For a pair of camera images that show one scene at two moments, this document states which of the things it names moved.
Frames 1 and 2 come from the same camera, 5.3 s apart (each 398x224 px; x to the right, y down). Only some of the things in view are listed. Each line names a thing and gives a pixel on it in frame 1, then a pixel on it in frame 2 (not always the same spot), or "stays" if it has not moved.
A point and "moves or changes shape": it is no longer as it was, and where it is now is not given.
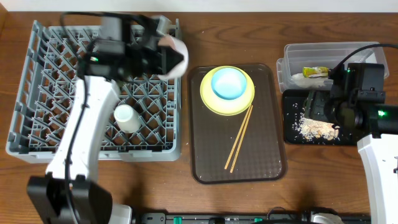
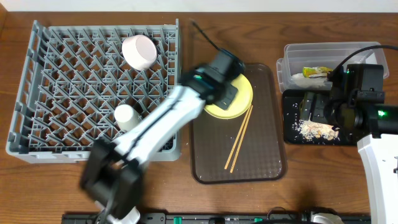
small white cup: (127, 119) stays
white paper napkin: (301, 81) stays
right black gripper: (315, 106) stays
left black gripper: (158, 58) -> (227, 97)
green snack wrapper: (315, 71) stays
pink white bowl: (180, 67) moves or changes shape
